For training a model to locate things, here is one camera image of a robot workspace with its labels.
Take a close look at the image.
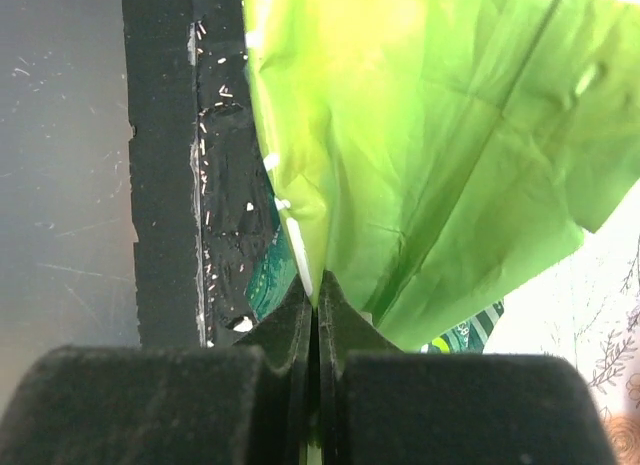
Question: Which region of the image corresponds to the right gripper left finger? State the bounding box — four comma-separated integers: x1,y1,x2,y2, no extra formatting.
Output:
1,280,312,464

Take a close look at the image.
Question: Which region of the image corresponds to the floral table mat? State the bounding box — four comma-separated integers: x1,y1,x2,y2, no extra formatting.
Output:
484,186,639,464

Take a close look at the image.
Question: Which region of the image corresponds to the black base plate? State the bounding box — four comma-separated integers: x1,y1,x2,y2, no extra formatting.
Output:
122,0,295,348

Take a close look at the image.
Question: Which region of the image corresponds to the green litter bag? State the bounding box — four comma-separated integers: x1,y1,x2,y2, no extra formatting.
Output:
243,0,639,351

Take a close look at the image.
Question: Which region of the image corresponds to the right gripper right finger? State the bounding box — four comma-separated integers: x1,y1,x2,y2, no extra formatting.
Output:
317,273,615,464

